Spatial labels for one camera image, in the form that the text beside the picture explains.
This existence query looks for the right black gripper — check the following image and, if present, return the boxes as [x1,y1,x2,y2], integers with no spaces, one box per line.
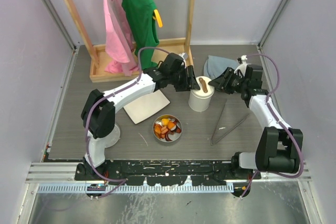
[208,69,246,97]

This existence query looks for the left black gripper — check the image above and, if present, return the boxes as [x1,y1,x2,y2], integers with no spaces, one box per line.
[169,66,200,92]

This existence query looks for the blue denim cloth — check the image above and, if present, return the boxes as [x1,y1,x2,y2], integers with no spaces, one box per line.
[203,55,239,79]

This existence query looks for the white lid with leather strap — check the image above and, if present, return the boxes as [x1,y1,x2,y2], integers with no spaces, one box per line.
[191,76,215,99]

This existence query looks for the tall metal container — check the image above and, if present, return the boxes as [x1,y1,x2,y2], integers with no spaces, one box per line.
[188,90,214,112]

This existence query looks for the yellow corn piece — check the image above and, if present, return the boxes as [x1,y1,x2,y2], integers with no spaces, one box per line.
[161,118,171,126]

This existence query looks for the orange strawberry shaped piece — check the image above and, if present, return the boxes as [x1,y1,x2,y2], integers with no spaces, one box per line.
[154,124,162,134]

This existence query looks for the white square plate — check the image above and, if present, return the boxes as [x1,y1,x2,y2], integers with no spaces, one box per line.
[123,90,170,124]

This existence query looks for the shallow round metal tin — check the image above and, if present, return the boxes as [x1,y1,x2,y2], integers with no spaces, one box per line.
[153,114,182,143]

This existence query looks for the metal tongs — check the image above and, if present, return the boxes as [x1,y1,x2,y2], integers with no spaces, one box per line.
[209,100,250,146]

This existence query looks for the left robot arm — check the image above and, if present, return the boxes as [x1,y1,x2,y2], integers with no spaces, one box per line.
[81,53,200,180]

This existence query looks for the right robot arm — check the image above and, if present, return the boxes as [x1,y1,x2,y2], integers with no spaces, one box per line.
[208,63,304,179]

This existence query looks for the pink shirt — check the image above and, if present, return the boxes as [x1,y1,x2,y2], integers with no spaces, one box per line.
[103,0,139,76]

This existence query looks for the green shirt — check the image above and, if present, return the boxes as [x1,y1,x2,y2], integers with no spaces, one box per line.
[119,0,160,71]

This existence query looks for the wooden clothes rack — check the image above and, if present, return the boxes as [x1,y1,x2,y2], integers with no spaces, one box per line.
[49,0,198,83]

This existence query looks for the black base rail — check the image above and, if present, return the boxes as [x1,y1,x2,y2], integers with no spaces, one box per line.
[75,158,263,187]

